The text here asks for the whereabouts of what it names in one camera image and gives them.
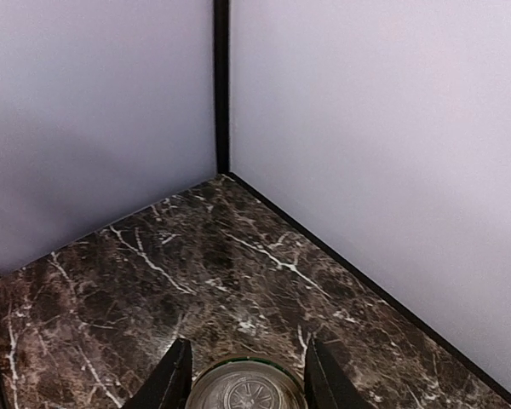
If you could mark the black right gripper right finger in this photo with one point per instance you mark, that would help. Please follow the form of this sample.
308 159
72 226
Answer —
326 386

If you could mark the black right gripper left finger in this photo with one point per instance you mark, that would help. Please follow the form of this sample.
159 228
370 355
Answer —
169 384

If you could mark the black left frame post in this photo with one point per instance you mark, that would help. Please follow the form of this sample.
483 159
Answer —
221 65

